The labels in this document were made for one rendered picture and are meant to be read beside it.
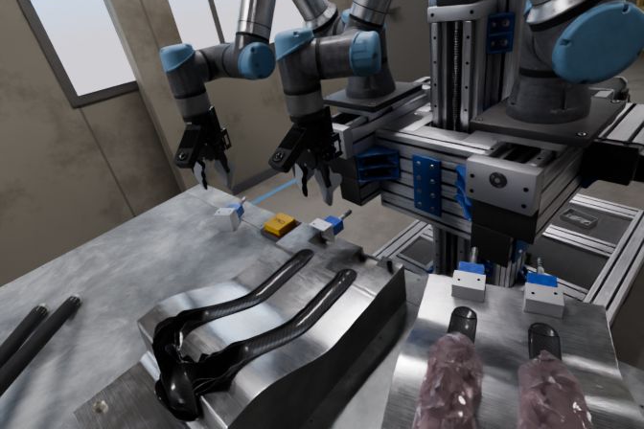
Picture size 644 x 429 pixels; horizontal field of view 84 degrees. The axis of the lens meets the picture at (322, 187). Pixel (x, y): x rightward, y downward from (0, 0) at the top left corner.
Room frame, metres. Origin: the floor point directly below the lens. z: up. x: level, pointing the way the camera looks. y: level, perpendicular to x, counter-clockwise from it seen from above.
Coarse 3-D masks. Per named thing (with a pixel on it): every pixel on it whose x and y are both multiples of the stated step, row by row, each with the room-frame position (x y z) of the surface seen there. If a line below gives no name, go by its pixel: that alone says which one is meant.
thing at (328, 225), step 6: (330, 216) 0.75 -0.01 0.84; (342, 216) 0.76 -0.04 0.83; (312, 222) 0.72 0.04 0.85; (318, 222) 0.72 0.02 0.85; (324, 222) 0.71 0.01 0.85; (330, 222) 0.73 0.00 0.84; (336, 222) 0.72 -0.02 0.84; (342, 222) 0.73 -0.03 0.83; (318, 228) 0.69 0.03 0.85; (324, 228) 0.69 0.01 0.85; (330, 228) 0.70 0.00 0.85; (336, 228) 0.71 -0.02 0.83; (342, 228) 0.73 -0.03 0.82; (324, 234) 0.68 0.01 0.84; (330, 234) 0.69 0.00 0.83; (336, 234) 0.71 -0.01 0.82
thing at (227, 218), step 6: (246, 198) 0.96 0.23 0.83; (234, 204) 0.91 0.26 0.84; (240, 204) 0.90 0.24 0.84; (222, 210) 0.86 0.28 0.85; (228, 210) 0.86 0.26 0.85; (234, 210) 0.86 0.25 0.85; (240, 210) 0.89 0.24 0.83; (216, 216) 0.85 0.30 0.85; (222, 216) 0.84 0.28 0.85; (228, 216) 0.83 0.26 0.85; (234, 216) 0.85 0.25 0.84; (240, 216) 0.88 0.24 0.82; (222, 222) 0.84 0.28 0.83; (228, 222) 0.83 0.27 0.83; (234, 222) 0.84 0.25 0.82; (240, 222) 0.86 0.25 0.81; (222, 228) 0.84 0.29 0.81; (228, 228) 0.84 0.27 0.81; (234, 228) 0.83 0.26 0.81
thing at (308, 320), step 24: (288, 264) 0.55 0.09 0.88; (264, 288) 0.50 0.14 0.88; (336, 288) 0.47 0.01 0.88; (192, 312) 0.42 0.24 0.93; (216, 312) 0.43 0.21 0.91; (312, 312) 0.43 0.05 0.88; (168, 336) 0.39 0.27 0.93; (264, 336) 0.37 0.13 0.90; (288, 336) 0.38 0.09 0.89; (168, 360) 0.37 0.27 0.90; (192, 360) 0.32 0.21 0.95; (216, 360) 0.33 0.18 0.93; (240, 360) 0.33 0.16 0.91; (168, 384) 0.34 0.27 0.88; (192, 384) 0.29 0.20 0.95; (216, 384) 0.29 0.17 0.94; (168, 408) 0.30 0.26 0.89; (192, 408) 0.31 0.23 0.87
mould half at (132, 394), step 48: (288, 240) 0.62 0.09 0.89; (336, 240) 0.59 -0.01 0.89; (240, 288) 0.51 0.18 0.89; (288, 288) 0.49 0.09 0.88; (384, 288) 0.44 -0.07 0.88; (144, 336) 0.41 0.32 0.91; (192, 336) 0.37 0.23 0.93; (240, 336) 0.37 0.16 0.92; (336, 336) 0.37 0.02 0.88; (144, 384) 0.37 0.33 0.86; (240, 384) 0.28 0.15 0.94; (288, 384) 0.30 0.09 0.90
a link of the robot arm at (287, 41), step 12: (276, 36) 0.71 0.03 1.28; (288, 36) 0.69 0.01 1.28; (300, 36) 0.69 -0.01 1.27; (312, 36) 0.70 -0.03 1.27; (276, 48) 0.71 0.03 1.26; (288, 48) 0.69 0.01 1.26; (300, 48) 0.68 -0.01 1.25; (312, 48) 0.68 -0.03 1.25; (276, 60) 0.71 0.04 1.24; (288, 60) 0.69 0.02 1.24; (300, 60) 0.68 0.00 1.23; (312, 60) 0.67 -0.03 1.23; (288, 72) 0.69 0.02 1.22; (300, 72) 0.68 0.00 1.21; (312, 72) 0.68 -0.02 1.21; (288, 84) 0.69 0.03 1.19; (300, 84) 0.68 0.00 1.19; (312, 84) 0.69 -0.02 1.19
